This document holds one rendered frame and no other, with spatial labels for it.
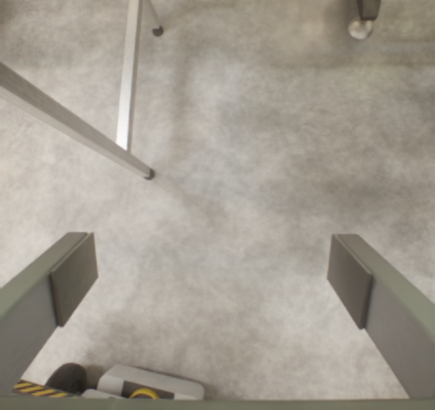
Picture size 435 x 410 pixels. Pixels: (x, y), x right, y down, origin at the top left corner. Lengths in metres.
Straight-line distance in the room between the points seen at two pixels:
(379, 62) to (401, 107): 0.16
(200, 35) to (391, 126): 0.67
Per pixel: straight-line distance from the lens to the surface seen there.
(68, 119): 0.59
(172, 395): 0.90
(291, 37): 1.14
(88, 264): 0.17
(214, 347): 0.98
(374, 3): 1.13
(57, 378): 1.00
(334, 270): 0.17
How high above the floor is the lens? 0.93
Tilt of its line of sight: 79 degrees down
